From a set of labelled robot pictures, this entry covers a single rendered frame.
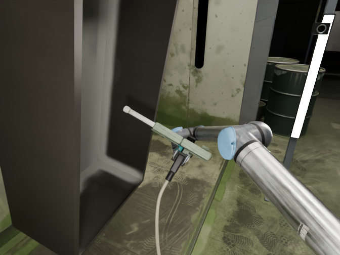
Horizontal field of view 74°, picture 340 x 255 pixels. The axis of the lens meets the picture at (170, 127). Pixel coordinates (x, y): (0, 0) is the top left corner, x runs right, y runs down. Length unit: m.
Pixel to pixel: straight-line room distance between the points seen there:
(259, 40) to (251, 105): 0.70
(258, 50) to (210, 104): 0.80
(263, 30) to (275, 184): 2.02
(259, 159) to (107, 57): 0.90
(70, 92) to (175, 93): 2.37
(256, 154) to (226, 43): 1.97
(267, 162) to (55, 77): 0.65
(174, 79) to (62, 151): 2.29
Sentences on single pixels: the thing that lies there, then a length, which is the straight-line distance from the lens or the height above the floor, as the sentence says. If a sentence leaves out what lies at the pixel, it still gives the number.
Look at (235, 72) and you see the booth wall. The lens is 2.66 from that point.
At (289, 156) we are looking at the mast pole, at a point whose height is 0.43.
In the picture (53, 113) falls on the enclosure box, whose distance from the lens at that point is 0.70.
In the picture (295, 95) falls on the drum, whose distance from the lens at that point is 3.16.
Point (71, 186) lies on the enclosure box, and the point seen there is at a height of 0.89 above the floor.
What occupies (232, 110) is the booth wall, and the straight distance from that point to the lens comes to 2.77.
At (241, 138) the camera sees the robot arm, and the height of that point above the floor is 1.01.
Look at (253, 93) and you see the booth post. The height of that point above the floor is 0.68.
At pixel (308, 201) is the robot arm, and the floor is 0.95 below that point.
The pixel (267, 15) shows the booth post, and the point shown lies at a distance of 2.59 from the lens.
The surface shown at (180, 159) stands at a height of 0.80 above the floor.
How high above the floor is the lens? 1.38
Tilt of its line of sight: 25 degrees down
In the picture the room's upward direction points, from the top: 1 degrees clockwise
